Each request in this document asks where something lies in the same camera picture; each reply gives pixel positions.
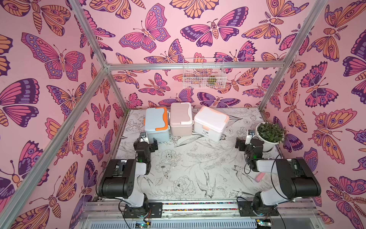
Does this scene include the white pink medicine chest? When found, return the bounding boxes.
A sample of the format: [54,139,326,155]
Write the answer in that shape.
[193,106,229,142]

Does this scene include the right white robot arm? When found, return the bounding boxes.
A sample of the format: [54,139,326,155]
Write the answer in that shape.
[235,137,321,216]

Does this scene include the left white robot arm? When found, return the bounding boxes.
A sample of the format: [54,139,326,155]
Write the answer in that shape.
[96,137,158,218]

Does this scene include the blue orange first aid box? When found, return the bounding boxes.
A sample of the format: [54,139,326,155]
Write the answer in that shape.
[144,107,170,143]

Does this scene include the beige pink first aid box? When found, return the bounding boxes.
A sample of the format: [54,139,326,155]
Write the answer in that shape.
[170,102,193,136]

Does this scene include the potted green plant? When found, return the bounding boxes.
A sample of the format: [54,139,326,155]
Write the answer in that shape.
[255,122,286,152]

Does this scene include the green toy in basket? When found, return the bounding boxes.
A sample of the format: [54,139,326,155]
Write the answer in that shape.
[207,76,217,88]

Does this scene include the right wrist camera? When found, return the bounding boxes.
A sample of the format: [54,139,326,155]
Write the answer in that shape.
[245,130,255,145]

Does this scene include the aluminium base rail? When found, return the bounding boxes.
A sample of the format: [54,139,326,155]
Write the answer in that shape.
[77,198,326,229]

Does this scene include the white wire wall basket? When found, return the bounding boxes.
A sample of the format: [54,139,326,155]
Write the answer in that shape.
[182,58,227,90]

